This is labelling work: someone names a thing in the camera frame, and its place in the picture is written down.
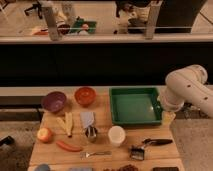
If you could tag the yellow banana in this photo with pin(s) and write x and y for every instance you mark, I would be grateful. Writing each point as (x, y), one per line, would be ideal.
(66, 123)

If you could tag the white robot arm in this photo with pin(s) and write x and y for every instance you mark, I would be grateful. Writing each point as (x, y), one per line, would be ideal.
(187, 85)

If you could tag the red bowl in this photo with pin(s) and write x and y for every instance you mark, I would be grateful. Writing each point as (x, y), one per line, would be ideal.
(85, 96)

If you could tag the purple bowl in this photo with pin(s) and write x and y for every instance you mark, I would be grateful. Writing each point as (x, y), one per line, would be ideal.
(54, 101)

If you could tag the green plastic tray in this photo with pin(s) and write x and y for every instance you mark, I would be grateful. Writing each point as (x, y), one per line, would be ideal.
(135, 106)

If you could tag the small metal cup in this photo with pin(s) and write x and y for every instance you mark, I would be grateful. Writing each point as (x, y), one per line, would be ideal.
(91, 134)

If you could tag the white plastic cup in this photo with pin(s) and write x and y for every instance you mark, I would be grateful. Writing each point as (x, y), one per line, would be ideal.
(116, 135)

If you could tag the silver fork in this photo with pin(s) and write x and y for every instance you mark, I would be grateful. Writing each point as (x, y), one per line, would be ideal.
(88, 154)

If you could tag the orange carrot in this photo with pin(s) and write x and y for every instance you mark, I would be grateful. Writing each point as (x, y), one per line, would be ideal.
(68, 147)

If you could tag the red yellow apple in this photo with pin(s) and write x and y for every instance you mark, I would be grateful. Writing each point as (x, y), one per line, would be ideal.
(45, 135)

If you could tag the brown pile of nuts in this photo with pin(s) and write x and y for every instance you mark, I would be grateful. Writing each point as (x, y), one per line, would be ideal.
(124, 168)

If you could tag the blue round object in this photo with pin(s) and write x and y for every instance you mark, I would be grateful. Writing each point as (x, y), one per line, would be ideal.
(42, 167)

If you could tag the dark brown block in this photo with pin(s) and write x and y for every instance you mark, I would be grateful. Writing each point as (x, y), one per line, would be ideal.
(165, 169)

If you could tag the black object on floor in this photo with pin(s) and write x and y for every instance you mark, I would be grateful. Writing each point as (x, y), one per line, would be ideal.
(7, 140)

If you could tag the black handled peeler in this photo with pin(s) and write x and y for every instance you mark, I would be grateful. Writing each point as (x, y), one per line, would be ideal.
(157, 142)

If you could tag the left metal frame post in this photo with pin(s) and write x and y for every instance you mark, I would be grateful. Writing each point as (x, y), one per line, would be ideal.
(49, 13)

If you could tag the metal frame post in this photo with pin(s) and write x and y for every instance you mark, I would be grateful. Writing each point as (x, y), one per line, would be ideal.
(152, 18)
(49, 13)

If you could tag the right metal frame post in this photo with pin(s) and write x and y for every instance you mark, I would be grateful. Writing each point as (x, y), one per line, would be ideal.
(152, 18)

